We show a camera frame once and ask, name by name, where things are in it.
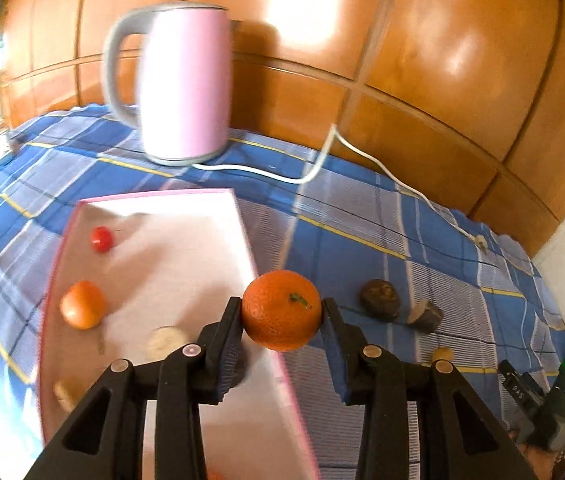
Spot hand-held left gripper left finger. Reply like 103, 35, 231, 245
22, 296, 243, 480

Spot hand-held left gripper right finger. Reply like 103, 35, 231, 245
321, 297, 538, 480

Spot orange mandarin with stem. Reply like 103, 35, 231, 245
241, 270, 322, 352

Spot pale cut root piece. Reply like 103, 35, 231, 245
146, 326, 186, 360

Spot pink rimmed white box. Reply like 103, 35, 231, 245
37, 188, 321, 480

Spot red cherry tomato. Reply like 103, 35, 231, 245
90, 226, 114, 252

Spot light brown potato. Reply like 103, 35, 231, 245
54, 379, 80, 411

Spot dark brown wrinkled fruit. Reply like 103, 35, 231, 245
360, 280, 402, 322

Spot dark cut root piece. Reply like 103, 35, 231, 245
407, 300, 444, 333

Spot blue plaid bedsheet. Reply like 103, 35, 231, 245
0, 104, 565, 480

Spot pink electric kettle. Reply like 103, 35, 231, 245
102, 2, 236, 167

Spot wooden wardrobe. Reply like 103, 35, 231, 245
0, 0, 565, 261

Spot white power cable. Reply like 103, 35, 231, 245
195, 124, 478, 241

